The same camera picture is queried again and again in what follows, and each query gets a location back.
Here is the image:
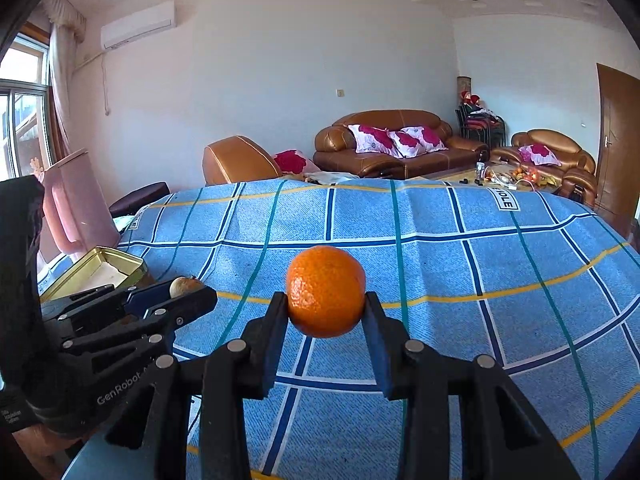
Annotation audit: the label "cluttered coffee table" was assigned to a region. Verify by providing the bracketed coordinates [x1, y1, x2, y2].
[425, 160, 561, 193]

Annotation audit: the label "white air conditioner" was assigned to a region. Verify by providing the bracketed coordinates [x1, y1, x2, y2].
[100, 0, 177, 51]

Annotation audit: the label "orange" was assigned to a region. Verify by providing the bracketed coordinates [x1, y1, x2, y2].
[286, 246, 367, 339]

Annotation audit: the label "brown wooden door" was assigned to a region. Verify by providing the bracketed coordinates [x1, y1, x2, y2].
[595, 63, 640, 221]

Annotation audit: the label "small tan longan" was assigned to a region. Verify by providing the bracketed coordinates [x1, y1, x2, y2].
[169, 276, 206, 299]

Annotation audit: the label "window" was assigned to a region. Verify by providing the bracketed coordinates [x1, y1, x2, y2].
[0, 35, 56, 181]

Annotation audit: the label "blue plaid tablecloth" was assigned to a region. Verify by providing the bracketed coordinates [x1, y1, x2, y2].
[115, 177, 640, 480]

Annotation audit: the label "white red floral pillow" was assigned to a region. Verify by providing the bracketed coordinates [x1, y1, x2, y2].
[348, 124, 401, 157]
[389, 126, 447, 158]

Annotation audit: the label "stacked dark chairs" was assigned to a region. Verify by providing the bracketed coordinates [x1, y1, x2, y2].
[455, 102, 506, 148]

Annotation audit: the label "brown leather armchair white piping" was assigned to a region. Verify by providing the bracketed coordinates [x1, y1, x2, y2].
[202, 135, 283, 187]

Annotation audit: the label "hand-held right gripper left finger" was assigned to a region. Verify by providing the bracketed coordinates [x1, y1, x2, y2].
[106, 292, 291, 480]

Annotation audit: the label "brown leather three-seat sofa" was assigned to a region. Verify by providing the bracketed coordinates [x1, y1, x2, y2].
[313, 109, 490, 179]

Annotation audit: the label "gold rectangular tin box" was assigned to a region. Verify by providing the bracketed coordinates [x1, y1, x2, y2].
[39, 246, 147, 303]

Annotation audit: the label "pink curtain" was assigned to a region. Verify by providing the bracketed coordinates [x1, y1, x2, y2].
[42, 0, 86, 161]

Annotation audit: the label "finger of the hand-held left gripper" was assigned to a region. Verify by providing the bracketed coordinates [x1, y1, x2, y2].
[59, 287, 219, 361]
[40, 282, 176, 331]

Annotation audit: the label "white red floral cushion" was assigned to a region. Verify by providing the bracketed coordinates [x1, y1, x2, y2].
[518, 143, 562, 167]

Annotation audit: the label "pink electric kettle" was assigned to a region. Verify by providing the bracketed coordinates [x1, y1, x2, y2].
[37, 147, 121, 266]

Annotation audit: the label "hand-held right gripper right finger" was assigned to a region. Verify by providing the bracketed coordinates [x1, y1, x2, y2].
[362, 291, 583, 480]

